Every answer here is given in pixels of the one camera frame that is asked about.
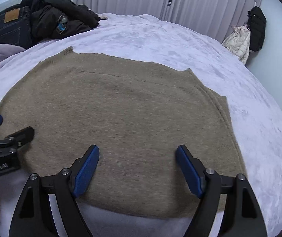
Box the cream puffer jacket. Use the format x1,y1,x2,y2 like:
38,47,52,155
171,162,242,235
222,25,251,65

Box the dark blue jeans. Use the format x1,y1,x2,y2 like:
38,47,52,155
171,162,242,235
0,7,32,49

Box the lavender fleece bed blanket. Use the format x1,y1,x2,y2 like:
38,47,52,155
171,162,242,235
0,14,282,236

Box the brown knit sweater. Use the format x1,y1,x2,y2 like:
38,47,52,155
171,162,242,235
0,48,246,218

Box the white pleated curtain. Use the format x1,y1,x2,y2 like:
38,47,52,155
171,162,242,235
75,0,261,42

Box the black hanging coat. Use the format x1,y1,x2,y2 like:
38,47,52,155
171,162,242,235
247,6,267,51

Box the black jacket pile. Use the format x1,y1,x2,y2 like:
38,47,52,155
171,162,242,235
0,0,102,48

